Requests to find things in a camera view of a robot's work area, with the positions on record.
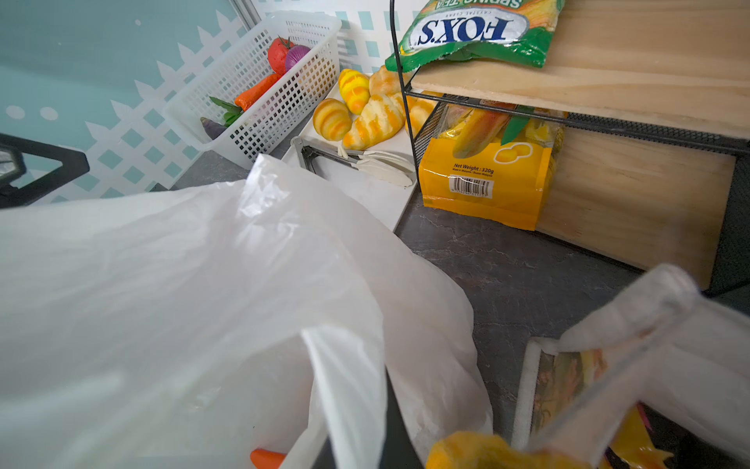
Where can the red toy tomato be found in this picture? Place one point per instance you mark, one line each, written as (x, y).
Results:
(277, 54)

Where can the metal tongs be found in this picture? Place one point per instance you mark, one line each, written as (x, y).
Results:
(385, 166)

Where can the toy bread roll middle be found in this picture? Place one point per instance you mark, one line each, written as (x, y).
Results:
(384, 82)

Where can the toy striped bread loaf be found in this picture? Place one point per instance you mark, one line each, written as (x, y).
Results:
(381, 119)

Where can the orange toy pumpkin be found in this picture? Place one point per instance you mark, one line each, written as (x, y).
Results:
(263, 459)

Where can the purple toy eggplant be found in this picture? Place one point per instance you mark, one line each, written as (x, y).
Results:
(212, 129)

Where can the toy croissant front left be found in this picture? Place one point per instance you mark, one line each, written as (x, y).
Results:
(332, 120)

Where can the orange toy carrot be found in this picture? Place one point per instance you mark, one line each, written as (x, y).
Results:
(248, 98)

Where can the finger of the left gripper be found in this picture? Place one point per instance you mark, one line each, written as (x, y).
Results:
(32, 170)

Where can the white plastic vegetable basket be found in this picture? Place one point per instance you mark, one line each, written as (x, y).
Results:
(278, 111)

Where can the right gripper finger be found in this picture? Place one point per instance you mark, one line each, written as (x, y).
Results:
(392, 434)

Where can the black wire wooden shelf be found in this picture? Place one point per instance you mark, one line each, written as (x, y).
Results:
(654, 96)

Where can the yellow snack packet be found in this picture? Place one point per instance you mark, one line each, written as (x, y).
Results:
(490, 165)

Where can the white plastic grocery bag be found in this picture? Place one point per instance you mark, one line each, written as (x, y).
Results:
(188, 328)

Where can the green Fox's candy bag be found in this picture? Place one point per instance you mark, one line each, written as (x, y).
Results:
(512, 31)

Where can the toy bread right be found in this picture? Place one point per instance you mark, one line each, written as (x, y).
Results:
(420, 110)

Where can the toy croissant back left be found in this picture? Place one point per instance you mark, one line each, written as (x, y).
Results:
(354, 90)

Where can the purple toy onion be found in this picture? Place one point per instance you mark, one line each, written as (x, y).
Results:
(295, 55)

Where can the toy croissant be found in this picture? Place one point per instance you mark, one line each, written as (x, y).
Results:
(354, 90)
(332, 120)

